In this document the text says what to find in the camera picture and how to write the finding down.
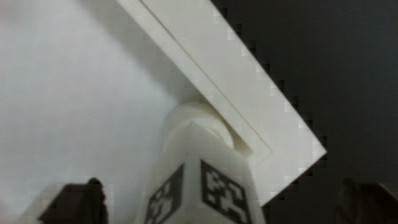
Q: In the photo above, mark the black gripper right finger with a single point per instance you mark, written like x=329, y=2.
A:
x=366, y=203

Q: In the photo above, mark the white table leg with tag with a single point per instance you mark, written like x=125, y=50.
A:
x=201, y=188

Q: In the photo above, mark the white square tabletop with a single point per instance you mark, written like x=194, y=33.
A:
x=107, y=60

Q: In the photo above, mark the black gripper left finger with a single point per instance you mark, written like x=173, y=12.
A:
x=77, y=207

